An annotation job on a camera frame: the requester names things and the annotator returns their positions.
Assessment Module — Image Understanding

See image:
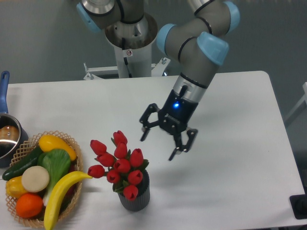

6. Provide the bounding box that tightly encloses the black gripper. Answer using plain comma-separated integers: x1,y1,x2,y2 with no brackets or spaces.
140,90,199,161

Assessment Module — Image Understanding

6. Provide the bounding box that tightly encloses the red tulip bouquet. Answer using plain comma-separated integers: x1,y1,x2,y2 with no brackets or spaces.
87,130,149,200

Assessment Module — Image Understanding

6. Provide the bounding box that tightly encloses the dark grey ribbed vase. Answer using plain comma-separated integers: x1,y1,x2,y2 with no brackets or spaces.
118,170,150,212

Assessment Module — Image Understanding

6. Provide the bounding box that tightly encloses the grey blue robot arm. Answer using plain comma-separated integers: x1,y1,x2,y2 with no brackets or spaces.
76,0,240,155

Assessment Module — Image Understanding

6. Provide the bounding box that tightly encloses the green bok choy toy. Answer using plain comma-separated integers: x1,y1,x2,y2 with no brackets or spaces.
37,149,71,206

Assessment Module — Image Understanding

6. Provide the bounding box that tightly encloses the woven wicker basket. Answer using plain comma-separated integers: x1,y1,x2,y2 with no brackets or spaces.
6,131,83,228

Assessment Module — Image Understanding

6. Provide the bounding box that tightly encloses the yellow plastic squash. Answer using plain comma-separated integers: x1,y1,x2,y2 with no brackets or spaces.
38,135,77,161

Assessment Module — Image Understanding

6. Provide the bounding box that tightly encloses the yellow plastic banana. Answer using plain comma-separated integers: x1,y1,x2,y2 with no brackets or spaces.
44,171,93,230

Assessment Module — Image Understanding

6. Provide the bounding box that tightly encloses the green plastic cucumber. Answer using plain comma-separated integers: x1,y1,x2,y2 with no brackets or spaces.
2,146,43,181

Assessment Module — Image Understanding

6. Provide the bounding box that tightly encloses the beige round slice toy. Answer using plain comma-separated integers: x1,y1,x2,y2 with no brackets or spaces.
22,166,50,193

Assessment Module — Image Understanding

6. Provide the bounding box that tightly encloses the black device at edge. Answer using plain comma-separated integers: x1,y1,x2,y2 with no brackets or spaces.
289,194,307,219

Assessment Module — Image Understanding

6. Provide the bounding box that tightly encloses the orange plastic orange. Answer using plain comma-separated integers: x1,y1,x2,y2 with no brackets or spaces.
16,193,43,219

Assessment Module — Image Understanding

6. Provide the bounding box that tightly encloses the yellow bell pepper toy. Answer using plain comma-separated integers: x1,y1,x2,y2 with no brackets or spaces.
6,176,28,198

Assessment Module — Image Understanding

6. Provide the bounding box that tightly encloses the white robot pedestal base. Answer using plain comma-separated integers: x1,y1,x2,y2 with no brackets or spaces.
83,13,171,80

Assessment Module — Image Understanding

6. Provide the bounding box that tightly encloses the white frame at right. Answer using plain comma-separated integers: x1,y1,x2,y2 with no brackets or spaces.
284,82,307,127

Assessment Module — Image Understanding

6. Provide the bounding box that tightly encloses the blue handled saucepan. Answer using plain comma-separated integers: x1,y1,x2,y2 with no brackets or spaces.
0,70,29,168

